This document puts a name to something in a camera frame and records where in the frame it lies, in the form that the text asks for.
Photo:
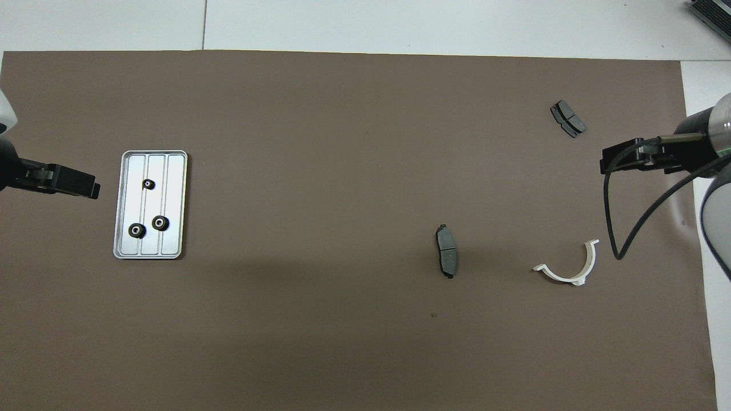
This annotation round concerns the large black bearing gear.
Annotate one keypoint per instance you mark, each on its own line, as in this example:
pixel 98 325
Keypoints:
pixel 136 230
pixel 160 222

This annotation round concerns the long grey brake pad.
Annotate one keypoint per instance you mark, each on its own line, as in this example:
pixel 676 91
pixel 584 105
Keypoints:
pixel 447 254

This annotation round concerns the dark ribbed metal device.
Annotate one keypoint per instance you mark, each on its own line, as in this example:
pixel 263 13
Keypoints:
pixel 717 11

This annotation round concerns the small black bearing gear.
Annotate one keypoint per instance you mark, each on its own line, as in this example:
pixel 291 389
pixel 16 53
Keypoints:
pixel 148 184

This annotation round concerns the silver ribbed metal tray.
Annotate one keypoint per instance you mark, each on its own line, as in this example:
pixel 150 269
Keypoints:
pixel 171 200

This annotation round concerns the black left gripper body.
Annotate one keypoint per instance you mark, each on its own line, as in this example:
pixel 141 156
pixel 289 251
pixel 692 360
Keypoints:
pixel 14 168

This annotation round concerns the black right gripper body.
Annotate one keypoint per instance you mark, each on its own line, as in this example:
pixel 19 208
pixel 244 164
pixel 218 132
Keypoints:
pixel 688 151

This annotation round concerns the short grey brake pad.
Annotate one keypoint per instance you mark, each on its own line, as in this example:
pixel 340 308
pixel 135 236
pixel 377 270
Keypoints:
pixel 568 119

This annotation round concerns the brown table mat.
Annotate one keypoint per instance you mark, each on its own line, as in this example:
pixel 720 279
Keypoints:
pixel 342 142

